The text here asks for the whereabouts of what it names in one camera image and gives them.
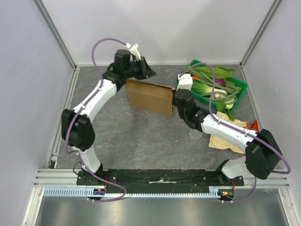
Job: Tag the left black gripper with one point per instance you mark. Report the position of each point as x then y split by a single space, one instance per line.
147 71

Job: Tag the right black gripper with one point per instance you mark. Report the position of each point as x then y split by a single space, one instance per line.
175 94

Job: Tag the brown cardboard box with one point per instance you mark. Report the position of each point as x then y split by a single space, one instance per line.
150 97

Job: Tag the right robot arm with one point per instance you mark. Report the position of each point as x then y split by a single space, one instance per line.
262 153

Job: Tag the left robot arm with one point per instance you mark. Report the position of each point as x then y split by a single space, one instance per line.
76 124

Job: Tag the green plastic tray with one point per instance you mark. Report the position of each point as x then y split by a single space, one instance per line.
215 106

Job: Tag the white mushroom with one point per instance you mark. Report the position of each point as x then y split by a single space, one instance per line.
219 95

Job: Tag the clear plastic water bottle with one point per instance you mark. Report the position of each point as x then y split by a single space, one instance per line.
195 134

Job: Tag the red onion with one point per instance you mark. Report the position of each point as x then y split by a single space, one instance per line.
220 82

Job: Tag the green leafy vegetables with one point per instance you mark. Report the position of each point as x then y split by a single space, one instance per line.
220 72

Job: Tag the green long beans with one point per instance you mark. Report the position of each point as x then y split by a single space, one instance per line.
230 86

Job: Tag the beige paper bag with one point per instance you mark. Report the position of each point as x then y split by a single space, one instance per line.
218 143

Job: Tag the red chip bag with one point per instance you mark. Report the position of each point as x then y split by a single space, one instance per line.
253 126

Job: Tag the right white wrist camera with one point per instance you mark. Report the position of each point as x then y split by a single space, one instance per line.
185 81

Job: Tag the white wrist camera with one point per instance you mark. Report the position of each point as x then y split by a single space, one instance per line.
185 81
134 50

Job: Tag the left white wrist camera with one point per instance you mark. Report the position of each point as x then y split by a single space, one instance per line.
134 50

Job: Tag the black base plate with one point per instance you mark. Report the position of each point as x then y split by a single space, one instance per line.
168 180

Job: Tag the white slotted cable duct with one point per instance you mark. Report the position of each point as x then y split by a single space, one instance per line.
94 193

